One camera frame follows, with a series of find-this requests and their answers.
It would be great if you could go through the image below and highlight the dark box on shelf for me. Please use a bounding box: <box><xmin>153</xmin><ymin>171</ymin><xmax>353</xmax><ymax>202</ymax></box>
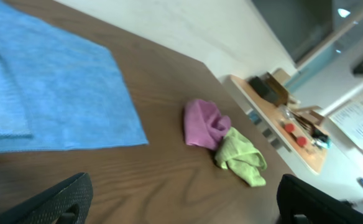
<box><xmin>248</xmin><ymin>77</ymin><xmax>278</xmax><ymax>103</ymax></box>

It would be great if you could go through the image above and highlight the red round object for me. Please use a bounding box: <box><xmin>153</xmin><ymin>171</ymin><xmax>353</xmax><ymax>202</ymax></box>
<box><xmin>296</xmin><ymin>136</ymin><xmax>309</xmax><ymax>147</ymax></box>
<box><xmin>284</xmin><ymin>123</ymin><xmax>296</xmax><ymax>133</ymax></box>

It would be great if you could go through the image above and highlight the crumpled green cloth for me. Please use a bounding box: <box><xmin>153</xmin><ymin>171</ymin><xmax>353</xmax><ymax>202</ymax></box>
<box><xmin>214</xmin><ymin>128</ymin><xmax>267</xmax><ymax>187</ymax></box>

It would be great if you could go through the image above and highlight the crumpled purple cloth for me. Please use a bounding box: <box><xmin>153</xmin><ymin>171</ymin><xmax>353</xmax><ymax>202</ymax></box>
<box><xmin>183</xmin><ymin>99</ymin><xmax>231</xmax><ymax>151</ymax></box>

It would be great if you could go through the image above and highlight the wooden side shelf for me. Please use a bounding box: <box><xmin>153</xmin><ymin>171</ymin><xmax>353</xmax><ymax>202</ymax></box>
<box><xmin>224</xmin><ymin>75</ymin><xmax>327</xmax><ymax>175</ymax></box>

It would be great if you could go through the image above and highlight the blue microfiber cloth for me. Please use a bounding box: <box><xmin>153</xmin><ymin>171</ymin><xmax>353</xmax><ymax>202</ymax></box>
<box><xmin>0</xmin><ymin>1</ymin><xmax>147</xmax><ymax>153</ymax></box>

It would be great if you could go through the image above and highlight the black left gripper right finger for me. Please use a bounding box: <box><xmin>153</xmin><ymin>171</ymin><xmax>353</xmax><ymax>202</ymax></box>
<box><xmin>277</xmin><ymin>174</ymin><xmax>363</xmax><ymax>224</ymax></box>

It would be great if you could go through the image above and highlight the white paper sheet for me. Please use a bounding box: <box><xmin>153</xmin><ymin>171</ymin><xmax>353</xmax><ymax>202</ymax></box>
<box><xmin>329</xmin><ymin>101</ymin><xmax>363</xmax><ymax>149</ymax></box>

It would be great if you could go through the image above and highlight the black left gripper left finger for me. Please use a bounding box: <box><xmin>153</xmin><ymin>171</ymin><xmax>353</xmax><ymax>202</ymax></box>
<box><xmin>0</xmin><ymin>172</ymin><xmax>93</xmax><ymax>224</ymax></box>

